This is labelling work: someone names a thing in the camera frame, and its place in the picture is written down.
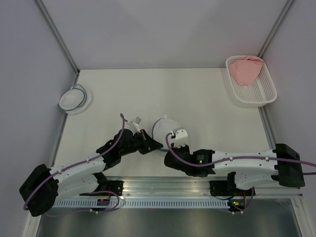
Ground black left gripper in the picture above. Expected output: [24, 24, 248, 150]
[120, 128, 163, 156]

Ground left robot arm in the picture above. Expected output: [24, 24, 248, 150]
[19, 129, 163, 217]

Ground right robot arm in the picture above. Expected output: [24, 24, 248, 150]
[164, 144, 305, 195]

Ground pink bra in basket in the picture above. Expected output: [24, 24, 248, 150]
[229, 55, 265, 86]

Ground white perforated plastic basket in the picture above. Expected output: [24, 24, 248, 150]
[225, 55, 277, 108]

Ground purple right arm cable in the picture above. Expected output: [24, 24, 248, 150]
[165, 132, 316, 176]

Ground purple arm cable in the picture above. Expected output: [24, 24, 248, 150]
[165, 132, 316, 176]
[23, 113, 130, 212]

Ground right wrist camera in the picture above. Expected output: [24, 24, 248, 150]
[171, 127, 189, 146]

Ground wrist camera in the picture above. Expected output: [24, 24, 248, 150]
[171, 127, 189, 146]
[127, 117, 142, 133]

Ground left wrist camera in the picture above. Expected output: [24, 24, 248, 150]
[127, 117, 142, 133]

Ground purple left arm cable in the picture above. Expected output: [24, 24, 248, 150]
[23, 113, 130, 212]

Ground aluminium table edge rail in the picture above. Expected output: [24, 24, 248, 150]
[81, 175, 304, 198]

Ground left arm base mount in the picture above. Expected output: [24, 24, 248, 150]
[94, 172, 123, 196]

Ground white slotted cable duct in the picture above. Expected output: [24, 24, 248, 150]
[53, 197, 229, 209]

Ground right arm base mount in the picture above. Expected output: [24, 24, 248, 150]
[209, 172, 256, 215]

